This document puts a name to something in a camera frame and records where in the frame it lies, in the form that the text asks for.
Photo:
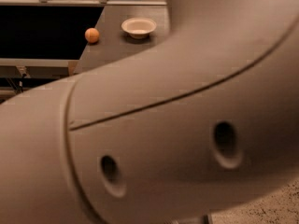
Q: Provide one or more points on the small orange fruit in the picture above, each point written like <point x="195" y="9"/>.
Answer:
<point x="92" y="35"/>

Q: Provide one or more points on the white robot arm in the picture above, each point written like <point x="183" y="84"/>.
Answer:
<point x="203" y="121"/>

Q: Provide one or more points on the grey wooden drawer cabinet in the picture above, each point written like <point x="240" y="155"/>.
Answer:
<point x="114" y="43"/>

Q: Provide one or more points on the beige paper bowl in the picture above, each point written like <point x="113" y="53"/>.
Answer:
<point x="139" y="28"/>

